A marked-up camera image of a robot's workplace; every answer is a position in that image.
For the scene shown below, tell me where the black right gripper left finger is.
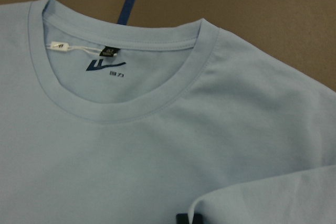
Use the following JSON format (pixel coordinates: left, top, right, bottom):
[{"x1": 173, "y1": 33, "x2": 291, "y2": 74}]
[{"x1": 175, "y1": 207, "x2": 188, "y2": 224}]

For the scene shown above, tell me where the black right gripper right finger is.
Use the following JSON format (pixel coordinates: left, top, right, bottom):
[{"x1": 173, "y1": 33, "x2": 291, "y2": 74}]
[{"x1": 192, "y1": 205, "x2": 203, "y2": 224}]

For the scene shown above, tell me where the light blue t-shirt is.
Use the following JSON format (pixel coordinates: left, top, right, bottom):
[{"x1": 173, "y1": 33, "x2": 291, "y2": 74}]
[{"x1": 1, "y1": 0, "x2": 335, "y2": 223}]

